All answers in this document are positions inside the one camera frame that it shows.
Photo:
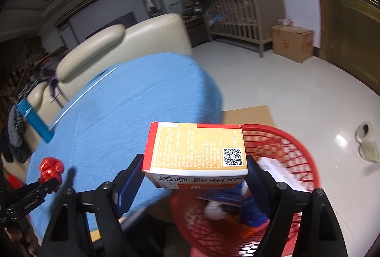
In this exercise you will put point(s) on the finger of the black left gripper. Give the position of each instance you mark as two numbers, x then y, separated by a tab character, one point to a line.
32	195

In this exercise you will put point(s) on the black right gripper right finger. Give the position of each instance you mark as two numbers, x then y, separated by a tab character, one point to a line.
319	230

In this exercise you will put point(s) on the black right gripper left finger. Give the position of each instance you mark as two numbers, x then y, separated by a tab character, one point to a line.
68	232

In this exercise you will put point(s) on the red plastic bag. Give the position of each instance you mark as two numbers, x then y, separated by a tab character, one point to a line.
51	168

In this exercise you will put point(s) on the yellow red cardboard box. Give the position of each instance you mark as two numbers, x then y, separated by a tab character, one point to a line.
195	156

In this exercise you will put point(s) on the dark clothes on sofa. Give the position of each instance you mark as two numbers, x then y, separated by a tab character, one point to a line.
13	145

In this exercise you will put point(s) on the blue white carton box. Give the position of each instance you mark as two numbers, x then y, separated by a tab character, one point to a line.
239	205

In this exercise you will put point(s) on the teal thermos bottle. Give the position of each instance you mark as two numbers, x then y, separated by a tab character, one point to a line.
32	118

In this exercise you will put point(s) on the white thin rod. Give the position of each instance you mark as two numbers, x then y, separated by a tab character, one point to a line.
80	97

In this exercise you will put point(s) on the white crumpled paper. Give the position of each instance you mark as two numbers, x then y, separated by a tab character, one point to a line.
214	211

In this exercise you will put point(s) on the red plastic basket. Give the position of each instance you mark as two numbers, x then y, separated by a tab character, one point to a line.
229	223

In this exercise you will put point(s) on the white slippers on floor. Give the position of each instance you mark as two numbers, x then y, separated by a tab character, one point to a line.
368	150

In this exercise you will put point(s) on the flat cardboard sheet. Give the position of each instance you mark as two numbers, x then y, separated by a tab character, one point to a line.
252	115

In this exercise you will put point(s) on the cream leather sofa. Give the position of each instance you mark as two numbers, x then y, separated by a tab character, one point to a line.
113	45

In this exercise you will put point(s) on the brown cardboard box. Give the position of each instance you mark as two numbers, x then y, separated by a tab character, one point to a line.
293	42

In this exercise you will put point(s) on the wooden baby crib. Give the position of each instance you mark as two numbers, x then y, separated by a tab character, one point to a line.
242	21

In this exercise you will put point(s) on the wooden door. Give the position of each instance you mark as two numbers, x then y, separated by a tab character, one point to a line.
350	38

